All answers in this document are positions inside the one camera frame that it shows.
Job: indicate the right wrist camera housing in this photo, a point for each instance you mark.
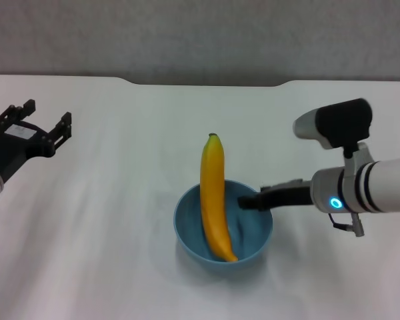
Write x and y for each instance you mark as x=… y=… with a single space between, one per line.
x=343 y=123

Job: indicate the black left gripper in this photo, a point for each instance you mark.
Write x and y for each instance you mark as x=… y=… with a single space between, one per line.
x=16 y=146

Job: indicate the blue plastic bowl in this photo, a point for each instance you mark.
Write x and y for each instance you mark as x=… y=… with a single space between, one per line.
x=190 y=226

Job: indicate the yellow banana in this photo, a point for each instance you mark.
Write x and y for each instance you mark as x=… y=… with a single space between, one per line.
x=213 y=186

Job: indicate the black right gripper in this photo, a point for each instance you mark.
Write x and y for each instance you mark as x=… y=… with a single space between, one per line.
x=286 y=199

